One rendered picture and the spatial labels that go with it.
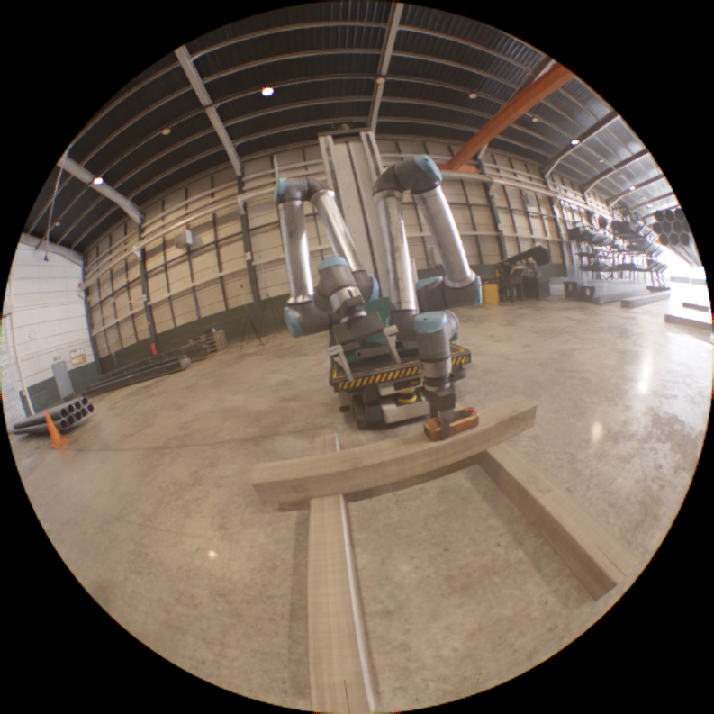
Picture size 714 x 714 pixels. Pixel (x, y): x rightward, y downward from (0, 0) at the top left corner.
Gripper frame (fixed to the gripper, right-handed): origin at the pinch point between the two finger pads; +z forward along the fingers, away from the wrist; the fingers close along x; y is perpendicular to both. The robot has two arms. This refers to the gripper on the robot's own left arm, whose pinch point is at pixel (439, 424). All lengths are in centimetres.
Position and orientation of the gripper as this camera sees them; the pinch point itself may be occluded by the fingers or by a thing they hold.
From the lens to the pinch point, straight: 75.8
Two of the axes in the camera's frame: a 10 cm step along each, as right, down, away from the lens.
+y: -9.7, 2.1, -0.8
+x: 1.2, 2.1, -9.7
